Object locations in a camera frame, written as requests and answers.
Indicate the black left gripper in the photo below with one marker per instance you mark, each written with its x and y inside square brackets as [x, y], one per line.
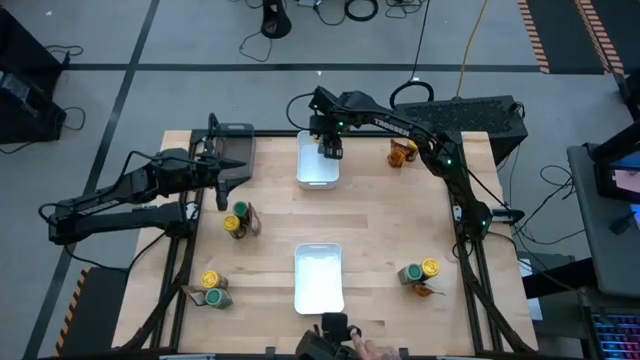
[202, 169]

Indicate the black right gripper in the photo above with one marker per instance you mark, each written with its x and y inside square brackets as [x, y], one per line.
[326, 127]

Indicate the green lid spice jar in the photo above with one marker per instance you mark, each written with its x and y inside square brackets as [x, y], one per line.
[216, 297]
[412, 273]
[240, 209]

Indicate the yellow lid spice jar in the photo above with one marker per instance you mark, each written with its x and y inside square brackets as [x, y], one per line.
[430, 267]
[231, 223]
[413, 146]
[210, 279]

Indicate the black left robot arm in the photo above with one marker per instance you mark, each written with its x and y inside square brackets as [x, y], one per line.
[125, 187]

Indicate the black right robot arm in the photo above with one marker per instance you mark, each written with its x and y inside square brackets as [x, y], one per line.
[400, 127]

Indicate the dark grey translucent bin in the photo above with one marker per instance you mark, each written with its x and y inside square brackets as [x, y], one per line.
[240, 145]

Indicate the black perforated computer case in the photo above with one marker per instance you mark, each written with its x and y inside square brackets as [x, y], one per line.
[465, 117]

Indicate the black stand base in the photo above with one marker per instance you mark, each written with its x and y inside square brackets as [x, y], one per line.
[275, 20]

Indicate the black hazard striped floor mat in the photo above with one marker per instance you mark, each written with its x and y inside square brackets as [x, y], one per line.
[565, 35]
[95, 315]

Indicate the person's hand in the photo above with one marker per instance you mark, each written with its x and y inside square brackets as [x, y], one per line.
[372, 350]

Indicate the black equipment case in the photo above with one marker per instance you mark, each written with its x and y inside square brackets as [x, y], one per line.
[27, 110]

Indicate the black crate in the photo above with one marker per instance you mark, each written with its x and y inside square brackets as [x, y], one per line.
[22, 45]

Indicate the black framed monitor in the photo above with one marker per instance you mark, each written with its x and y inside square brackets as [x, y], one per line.
[620, 170]

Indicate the grey desk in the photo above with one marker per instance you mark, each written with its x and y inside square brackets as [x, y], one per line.
[605, 250]

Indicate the rainbow backlit keyboard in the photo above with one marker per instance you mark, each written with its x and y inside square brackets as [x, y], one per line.
[617, 335]

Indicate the black aluminium table frame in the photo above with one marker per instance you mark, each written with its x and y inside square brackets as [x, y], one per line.
[275, 133]

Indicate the black table camera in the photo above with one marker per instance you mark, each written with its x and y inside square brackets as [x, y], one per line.
[334, 325]

